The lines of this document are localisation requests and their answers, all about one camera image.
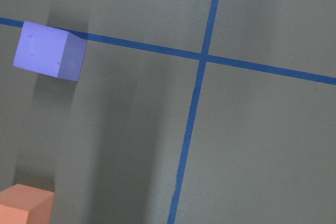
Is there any orange foam block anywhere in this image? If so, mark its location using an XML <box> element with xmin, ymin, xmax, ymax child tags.
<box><xmin>1</xmin><ymin>184</ymin><xmax>55</xmax><ymax>224</ymax></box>

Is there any purple foam block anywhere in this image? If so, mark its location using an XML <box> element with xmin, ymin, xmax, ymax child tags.
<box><xmin>13</xmin><ymin>21</ymin><xmax>87</xmax><ymax>81</ymax></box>

